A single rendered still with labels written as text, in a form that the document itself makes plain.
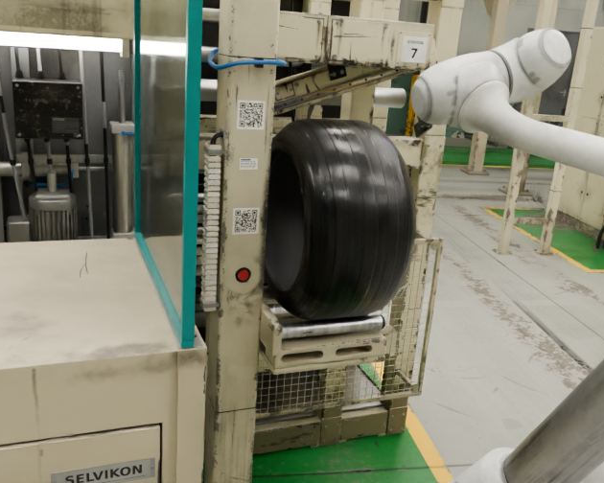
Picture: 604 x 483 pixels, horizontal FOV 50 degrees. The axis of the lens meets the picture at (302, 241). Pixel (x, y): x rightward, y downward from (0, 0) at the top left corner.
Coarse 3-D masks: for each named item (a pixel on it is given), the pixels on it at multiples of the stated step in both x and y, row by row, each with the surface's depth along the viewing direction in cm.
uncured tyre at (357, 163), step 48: (288, 144) 185; (336, 144) 175; (384, 144) 181; (288, 192) 222; (336, 192) 168; (384, 192) 173; (288, 240) 223; (336, 240) 168; (384, 240) 173; (288, 288) 213; (336, 288) 175; (384, 288) 181
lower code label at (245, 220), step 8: (240, 208) 178; (248, 208) 179; (256, 208) 180; (240, 216) 179; (248, 216) 180; (256, 216) 181; (240, 224) 180; (248, 224) 181; (256, 224) 182; (232, 232) 180; (240, 232) 181; (248, 232) 182; (256, 232) 182
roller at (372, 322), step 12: (288, 324) 189; (300, 324) 190; (312, 324) 190; (324, 324) 192; (336, 324) 193; (348, 324) 194; (360, 324) 196; (372, 324) 197; (384, 324) 199; (288, 336) 188; (300, 336) 190
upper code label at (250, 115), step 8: (240, 104) 170; (248, 104) 170; (256, 104) 171; (264, 104) 172; (240, 112) 170; (248, 112) 171; (256, 112) 172; (264, 112) 172; (240, 120) 171; (248, 120) 172; (256, 120) 172; (264, 120) 173; (240, 128) 172; (248, 128) 172; (256, 128) 173
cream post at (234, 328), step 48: (240, 0) 162; (240, 48) 165; (240, 96) 169; (240, 144) 173; (240, 192) 177; (240, 240) 181; (240, 288) 186; (240, 336) 191; (240, 384) 196; (240, 432) 201; (240, 480) 207
